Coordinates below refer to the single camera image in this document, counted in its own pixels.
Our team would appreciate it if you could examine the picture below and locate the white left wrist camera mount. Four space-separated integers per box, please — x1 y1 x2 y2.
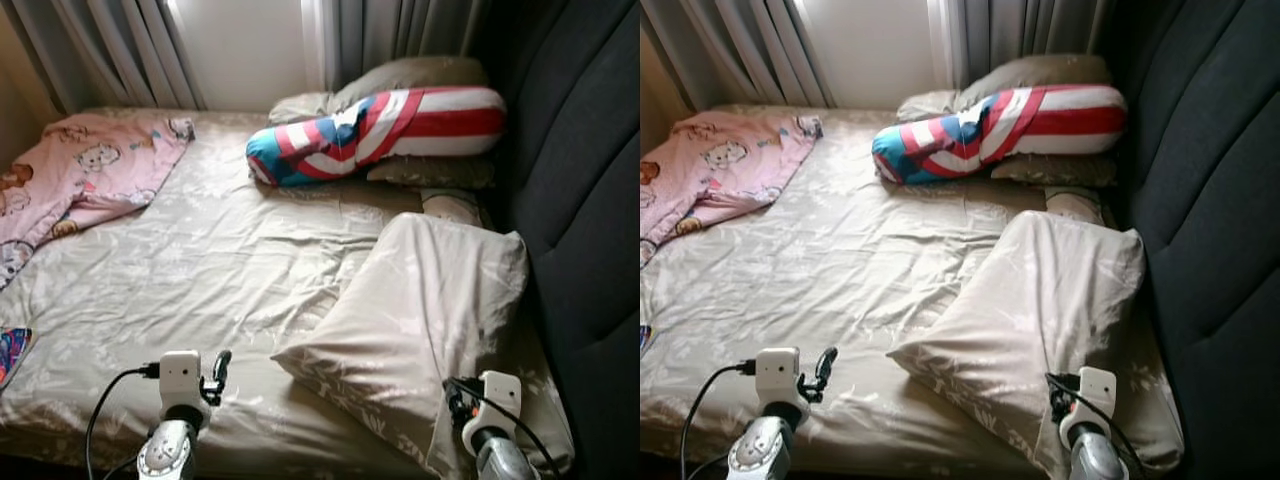
755 347 801 413
158 350 204 416

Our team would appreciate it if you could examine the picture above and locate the large beige floral pillow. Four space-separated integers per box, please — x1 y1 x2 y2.
272 212 531 479
887 210 1146 479

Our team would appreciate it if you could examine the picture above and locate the grey pleated curtain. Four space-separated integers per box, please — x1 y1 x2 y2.
930 0 1116 91
300 0 491 91
10 0 206 113
640 0 836 111

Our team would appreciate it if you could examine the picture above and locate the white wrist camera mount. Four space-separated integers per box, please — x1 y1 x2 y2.
158 350 204 416
755 347 801 413
1062 366 1118 449
462 370 523 456

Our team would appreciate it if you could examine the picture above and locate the small cream pillow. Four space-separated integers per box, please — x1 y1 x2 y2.
1045 186 1106 226
420 188 483 229

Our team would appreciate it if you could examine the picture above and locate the bright window pane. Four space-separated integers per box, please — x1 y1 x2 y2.
165 0 336 111
795 0 966 109

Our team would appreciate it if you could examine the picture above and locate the flat floral beige pillow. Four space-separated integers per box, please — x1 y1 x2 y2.
365 155 496 191
990 155 1119 189

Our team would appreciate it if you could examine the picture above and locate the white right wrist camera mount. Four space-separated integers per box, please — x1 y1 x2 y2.
462 370 523 456
1062 366 1118 449

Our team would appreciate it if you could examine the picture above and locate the olive beige pillow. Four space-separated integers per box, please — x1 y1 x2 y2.
330 55 491 111
955 53 1113 111

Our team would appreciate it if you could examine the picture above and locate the bed with beige floral sheet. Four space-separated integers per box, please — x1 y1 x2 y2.
640 103 1186 479
0 105 576 479

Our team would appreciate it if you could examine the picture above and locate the pink cartoon bear blanket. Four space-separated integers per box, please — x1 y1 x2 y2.
0 110 196 291
640 110 823 266

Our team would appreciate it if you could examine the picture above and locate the red white blue bolster pillow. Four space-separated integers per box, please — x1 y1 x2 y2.
245 85 508 188
872 84 1129 186

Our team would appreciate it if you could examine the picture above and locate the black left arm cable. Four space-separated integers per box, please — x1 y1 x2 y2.
85 362 161 480
680 360 758 480

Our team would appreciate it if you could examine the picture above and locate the pale beige pillow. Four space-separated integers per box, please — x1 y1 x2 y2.
268 92 336 126
897 90 966 123

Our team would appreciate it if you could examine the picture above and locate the dark grey padded headboard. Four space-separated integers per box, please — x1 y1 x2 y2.
1100 0 1280 480
470 0 641 480

